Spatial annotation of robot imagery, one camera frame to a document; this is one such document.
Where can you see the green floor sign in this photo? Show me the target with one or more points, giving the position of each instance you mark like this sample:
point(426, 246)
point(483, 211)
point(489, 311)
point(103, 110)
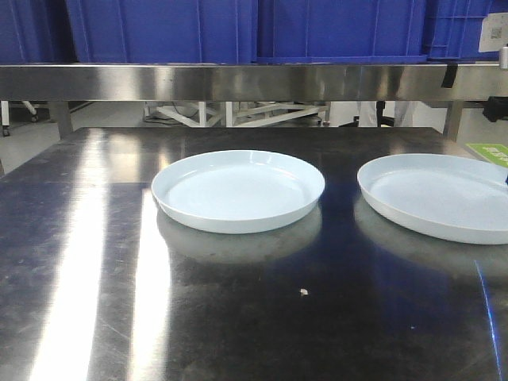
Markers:
point(493, 153)

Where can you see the white paper label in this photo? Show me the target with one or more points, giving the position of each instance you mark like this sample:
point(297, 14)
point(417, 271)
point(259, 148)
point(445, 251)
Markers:
point(493, 34)

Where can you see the white cart with caster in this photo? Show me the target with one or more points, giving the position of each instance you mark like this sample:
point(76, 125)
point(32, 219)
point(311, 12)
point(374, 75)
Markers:
point(20, 111)

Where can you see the right blue plastic crate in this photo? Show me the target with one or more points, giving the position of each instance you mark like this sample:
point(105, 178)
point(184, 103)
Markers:
point(452, 29)

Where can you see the light blue plate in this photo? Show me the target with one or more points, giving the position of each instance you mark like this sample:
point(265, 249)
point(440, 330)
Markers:
point(448, 197)
point(238, 191)

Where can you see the steel shelf post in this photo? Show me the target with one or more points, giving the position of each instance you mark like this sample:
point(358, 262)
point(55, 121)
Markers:
point(60, 113)
point(453, 119)

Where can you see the left blue plastic crate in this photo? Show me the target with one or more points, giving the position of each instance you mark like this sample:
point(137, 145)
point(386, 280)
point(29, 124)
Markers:
point(181, 32)

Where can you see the left steel shelf post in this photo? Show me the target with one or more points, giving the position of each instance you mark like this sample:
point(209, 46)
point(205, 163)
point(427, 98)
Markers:
point(60, 113)

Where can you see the black stool base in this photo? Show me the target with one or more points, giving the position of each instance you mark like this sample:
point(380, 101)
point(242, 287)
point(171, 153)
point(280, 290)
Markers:
point(371, 114)

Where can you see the far left blue crate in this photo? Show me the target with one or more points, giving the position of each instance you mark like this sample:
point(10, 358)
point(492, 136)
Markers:
point(36, 32)

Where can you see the white metal frame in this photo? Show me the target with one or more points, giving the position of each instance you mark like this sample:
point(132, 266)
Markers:
point(232, 114)

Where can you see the right steel shelf post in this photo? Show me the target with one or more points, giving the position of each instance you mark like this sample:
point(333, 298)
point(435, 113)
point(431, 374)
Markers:
point(453, 119)

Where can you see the black tape strip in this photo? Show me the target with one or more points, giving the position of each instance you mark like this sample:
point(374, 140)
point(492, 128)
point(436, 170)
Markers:
point(449, 75)

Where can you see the blue plastic crate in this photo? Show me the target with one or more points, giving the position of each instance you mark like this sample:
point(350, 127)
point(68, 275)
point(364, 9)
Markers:
point(343, 32)
point(181, 32)
point(452, 29)

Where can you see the stainless steel shelf beam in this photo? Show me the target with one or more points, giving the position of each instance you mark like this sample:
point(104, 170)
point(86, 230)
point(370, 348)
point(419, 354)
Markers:
point(250, 83)

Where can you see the middle blue plastic crate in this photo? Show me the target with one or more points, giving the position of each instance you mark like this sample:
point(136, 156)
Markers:
point(343, 32)

